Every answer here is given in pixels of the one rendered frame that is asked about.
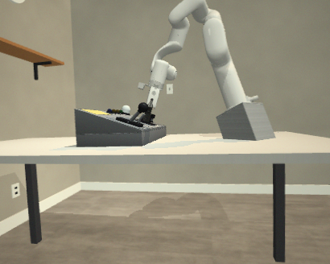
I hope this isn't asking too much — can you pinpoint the grey control panel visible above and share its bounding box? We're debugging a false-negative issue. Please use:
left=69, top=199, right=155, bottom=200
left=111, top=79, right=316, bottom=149
left=74, top=102, right=167, bottom=147

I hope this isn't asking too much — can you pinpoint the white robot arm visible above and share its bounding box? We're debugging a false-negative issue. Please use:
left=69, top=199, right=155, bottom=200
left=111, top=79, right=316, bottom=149
left=138, top=0, right=258, bottom=111

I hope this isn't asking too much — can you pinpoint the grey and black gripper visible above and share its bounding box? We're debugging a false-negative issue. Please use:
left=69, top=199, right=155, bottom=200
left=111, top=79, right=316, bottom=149
left=143, top=86, right=163, bottom=122

